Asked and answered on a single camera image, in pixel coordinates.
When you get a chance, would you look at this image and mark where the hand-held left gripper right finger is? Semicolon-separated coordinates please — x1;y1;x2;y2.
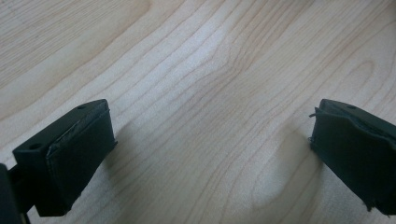
308;98;396;217

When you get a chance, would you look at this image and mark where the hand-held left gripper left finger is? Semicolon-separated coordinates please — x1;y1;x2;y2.
12;98;119;217

